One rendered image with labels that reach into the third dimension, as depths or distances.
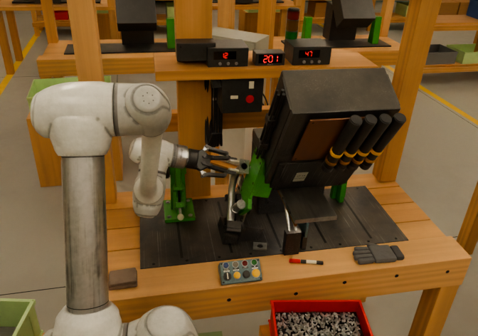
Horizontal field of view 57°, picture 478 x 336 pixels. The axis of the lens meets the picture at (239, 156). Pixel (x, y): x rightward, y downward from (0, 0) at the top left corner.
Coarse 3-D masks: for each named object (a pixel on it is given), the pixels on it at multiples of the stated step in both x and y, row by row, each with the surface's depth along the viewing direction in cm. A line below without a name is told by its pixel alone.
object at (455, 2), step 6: (444, 0) 995; (450, 0) 999; (456, 0) 1002; (462, 0) 1005; (468, 0) 1008; (444, 6) 975; (450, 6) 979; (456, 6) 983; (462, 6) 987; (444, 12) 982; (450, 12) 986; (456, 12) 990; (462, 12) 994
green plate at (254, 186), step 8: (256, 160) 170; (264, 160) 164; (256, 168) 168; (264, 168) 166; (248, 176) 175; (256, 176) 167; (264, 176) 168; (248, 184) 173; (256, 184) 168; (264, 184) 170; (240, 192) 180; (248, 192) 172; (256, 192) 171; (264, 192) 172
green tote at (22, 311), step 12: (0, 300) 142; (12, 300) 142; (24, 300) 142; (0, 312) 144; (12, 312) 144; (24, 312) 144; (0, 324) 147; (12, 324) 147; (24, 324) 136; (36, 324) 146
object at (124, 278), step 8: (112, 272) 159; (120, 272) 159; (128, 272) 159; (136, 272) 160; (112, 280) 155; (120, 280) 155; (128, 280) 156; (136, 280) 156; (112, 288) 155; (120, 288) 156
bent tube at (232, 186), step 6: (240, 162) 173; (246, 162) 174; (240, 168) 173; (246, 168) 175; (234, 180) 183; (234, 186) 183; (228, 192) 183; (234, 192) 183; (228, 198) 182; (234, 198) 182; (228, 204) 181; (228, 210) 180; (228, 216) 179; (234, 216) 180
